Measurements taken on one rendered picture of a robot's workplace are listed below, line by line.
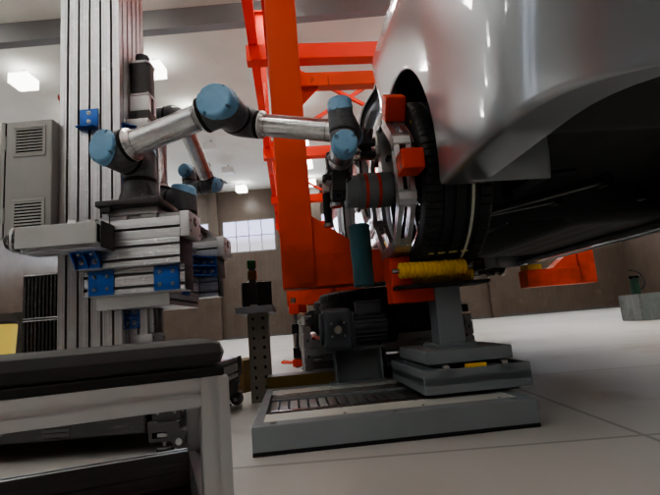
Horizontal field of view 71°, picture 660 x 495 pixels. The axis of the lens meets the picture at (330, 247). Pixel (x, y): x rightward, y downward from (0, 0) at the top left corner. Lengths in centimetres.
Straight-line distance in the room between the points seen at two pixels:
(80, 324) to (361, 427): 114
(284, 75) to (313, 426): 175
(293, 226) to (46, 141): 107
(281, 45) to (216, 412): 225
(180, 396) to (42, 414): 13
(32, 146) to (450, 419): 181
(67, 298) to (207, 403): 154
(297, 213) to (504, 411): 129
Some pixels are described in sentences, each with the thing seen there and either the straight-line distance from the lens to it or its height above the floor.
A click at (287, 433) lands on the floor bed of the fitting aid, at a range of 139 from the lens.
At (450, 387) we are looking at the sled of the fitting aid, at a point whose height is 11.
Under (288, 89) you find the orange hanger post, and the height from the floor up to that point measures 152.
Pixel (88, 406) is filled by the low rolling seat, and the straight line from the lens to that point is 54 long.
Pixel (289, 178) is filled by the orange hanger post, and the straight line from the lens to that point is 230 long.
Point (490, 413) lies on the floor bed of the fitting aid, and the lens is 150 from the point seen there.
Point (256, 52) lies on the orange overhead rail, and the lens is 554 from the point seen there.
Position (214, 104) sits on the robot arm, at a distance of 153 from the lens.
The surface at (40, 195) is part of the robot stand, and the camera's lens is 211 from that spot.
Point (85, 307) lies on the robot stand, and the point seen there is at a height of 48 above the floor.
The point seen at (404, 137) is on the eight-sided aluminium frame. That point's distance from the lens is 167.
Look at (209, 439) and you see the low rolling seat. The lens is 54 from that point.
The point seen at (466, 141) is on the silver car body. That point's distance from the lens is 131.
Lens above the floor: 35
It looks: 9 degrees up
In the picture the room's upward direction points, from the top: 5 degrees counter-clockwise
